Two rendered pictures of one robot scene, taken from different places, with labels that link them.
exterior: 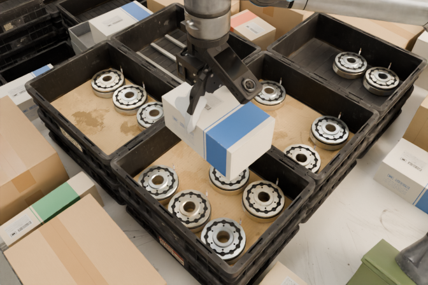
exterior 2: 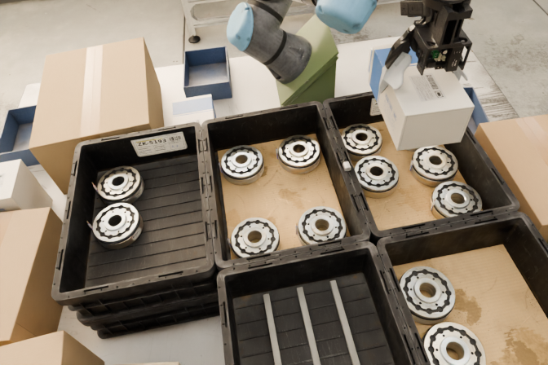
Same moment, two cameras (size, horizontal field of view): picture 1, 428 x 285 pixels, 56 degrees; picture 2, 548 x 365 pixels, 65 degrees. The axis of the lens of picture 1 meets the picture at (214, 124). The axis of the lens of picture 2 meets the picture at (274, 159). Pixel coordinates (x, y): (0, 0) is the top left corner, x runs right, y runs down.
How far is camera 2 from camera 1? 120 cm
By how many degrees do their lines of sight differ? 76
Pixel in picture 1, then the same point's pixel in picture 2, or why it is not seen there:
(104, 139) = (508, 308)
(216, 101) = (416, 79)
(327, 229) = not seen: hidden behind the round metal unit
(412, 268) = (306, 52)
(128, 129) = (467, 305)
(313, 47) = not seen: hidden behind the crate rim
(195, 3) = not seen: outside the picture
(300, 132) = (263, 186)
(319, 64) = (140, 258)
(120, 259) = (516, 153)
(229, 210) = (393, 155)
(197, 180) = (408, 194)
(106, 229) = (526, 181)
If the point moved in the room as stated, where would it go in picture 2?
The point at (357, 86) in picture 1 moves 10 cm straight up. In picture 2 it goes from (144, 202) to (130, 176)
